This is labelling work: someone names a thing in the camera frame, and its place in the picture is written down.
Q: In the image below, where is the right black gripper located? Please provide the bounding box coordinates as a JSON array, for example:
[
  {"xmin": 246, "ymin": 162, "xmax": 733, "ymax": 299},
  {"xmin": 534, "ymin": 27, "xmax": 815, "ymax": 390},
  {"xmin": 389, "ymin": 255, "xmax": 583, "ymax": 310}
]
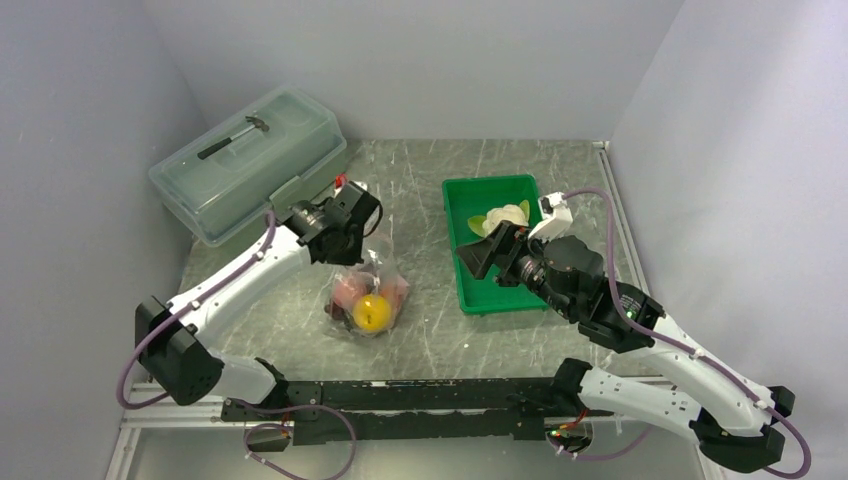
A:
[{"xmin": 455, "ymin": 219, "xmax": 577, "ymax": 319}]

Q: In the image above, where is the white cauliflower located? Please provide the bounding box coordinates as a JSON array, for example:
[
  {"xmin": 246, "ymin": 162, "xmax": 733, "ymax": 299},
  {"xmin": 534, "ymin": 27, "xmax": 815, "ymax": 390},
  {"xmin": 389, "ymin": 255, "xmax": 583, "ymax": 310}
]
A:
[{"xmin": 467, "ymin": 200, "xmax": 530, "ymax": 238}]

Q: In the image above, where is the pink peach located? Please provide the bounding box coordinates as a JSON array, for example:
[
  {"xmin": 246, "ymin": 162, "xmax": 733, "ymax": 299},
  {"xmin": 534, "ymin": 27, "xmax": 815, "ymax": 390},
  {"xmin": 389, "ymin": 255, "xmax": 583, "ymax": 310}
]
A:
[{"xmin": 331, "ymin": 273, "xmax": 368, "ymax": 310}]

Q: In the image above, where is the clear zip top bag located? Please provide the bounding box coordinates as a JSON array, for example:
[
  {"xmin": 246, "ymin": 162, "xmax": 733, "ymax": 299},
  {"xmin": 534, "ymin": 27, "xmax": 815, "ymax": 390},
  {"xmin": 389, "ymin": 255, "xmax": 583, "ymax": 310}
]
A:
[{"xmin": 324, "ymin": 249, "xmax": 411, "ymax": 337}]

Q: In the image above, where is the red orange mango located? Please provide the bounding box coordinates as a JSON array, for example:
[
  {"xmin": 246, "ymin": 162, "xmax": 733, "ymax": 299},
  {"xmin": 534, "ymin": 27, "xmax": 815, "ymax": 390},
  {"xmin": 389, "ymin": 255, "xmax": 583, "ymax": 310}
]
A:
[{"xmin": 379, "ymin": 276, "xmax": 410, "ymax": 310}]

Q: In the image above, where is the orange fruit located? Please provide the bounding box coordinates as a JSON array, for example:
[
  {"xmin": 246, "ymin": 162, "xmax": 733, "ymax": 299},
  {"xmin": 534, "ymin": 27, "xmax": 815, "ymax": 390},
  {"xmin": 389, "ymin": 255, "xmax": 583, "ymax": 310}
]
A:
[{"xmin": 351, "ymin": 294, "xmax": 393, "ymax": 334}]

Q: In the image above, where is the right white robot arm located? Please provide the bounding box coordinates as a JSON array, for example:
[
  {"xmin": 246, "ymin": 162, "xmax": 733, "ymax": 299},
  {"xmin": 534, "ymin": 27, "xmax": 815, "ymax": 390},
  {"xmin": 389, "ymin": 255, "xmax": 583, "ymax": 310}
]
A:
[{"xmin": 455, "ymin": 222, "xmax": 794, "ymax": 473}]

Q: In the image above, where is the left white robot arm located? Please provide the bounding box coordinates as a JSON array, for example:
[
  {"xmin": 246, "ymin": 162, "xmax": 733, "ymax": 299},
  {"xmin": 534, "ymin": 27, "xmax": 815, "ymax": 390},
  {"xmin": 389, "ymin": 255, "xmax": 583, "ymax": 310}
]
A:
[{"xmin": 116, "ymin": 181, "xmax": 383, "ymax": 420}]

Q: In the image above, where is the green plastic tray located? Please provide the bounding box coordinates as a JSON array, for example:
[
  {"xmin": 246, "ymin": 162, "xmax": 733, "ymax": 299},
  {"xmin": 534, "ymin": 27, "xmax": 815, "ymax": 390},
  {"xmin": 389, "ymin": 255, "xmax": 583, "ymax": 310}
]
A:
[{"xmin": 442, "ymin": 174, "xmax": 546, "ymax": 315}]

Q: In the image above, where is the clear plastic storage box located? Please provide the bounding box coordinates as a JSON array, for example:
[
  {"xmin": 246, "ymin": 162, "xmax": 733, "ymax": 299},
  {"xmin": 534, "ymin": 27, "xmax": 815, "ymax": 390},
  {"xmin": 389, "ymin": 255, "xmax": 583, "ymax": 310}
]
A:
[{"xmin": 149, "ymin": 86, "xmax": 347, "ymax": 246}]

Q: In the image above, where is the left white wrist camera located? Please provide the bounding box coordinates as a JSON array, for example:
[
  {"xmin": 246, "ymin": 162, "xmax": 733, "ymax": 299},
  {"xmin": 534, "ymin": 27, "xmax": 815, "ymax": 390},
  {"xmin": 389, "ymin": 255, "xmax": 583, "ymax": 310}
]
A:
[{"xmin": 334, "ymin": 173, "xmax": 368, "ymax": 196}]

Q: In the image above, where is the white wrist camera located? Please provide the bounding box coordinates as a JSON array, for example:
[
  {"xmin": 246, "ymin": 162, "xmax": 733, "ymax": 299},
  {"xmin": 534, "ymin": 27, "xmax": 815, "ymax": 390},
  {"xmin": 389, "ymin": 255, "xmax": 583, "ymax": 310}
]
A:
[
  {"xmin": 529, "ymin": 192, "xmax": 573, "ymax": 242},
  {"xmin": 334, "ymin": 173, "xmax": 368, "ymax": 196}
]

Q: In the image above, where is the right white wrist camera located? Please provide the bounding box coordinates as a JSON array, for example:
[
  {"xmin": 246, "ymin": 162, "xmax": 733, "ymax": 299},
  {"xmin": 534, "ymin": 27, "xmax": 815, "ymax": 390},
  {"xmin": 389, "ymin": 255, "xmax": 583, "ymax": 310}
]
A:
[{"xmin": 529, "ymin": 192, "xmax": 573, "ymax": 242}]

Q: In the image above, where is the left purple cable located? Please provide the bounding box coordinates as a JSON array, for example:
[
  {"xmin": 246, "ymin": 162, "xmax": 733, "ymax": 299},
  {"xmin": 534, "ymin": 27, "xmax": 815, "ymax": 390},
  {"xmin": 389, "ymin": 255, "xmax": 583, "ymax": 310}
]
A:
[{"xmin": 116, "ymin": 208, "xmax": 278, "ymax": 411}]

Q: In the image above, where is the purple cable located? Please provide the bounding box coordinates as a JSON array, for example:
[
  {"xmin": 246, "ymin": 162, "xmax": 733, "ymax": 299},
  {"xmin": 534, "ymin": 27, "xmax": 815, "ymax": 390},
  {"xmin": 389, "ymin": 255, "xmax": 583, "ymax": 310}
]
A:
[
  {"xmin": 116, "ymin": 208, "xmax": 278, "ymax": 411},
  {"xmin": 559, "ymin": 186, "xmax": 813, "ymax": 480}
]

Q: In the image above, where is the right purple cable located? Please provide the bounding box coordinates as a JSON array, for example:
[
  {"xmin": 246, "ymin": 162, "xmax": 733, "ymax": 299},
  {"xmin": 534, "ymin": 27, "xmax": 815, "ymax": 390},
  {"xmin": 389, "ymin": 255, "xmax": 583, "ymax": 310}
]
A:
[{"xmin": 559, "ymin": 186, "xmax": 813, "ymax": 480}]

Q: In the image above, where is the black handled hammer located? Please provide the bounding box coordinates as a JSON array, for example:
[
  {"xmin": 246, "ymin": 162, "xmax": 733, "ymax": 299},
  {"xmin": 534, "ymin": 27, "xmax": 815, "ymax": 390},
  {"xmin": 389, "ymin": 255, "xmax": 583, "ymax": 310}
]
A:
[{"xmin": 197, "ymin": 116, "xmax": 270, "ymax": 160}]

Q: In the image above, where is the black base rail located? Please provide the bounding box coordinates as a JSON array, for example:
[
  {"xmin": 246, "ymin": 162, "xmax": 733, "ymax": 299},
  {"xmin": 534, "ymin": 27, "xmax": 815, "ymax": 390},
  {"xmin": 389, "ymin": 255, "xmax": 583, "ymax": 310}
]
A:
[{"xmin": 221, "ymin": 378, "xmax": 586, "ymax": 446}]

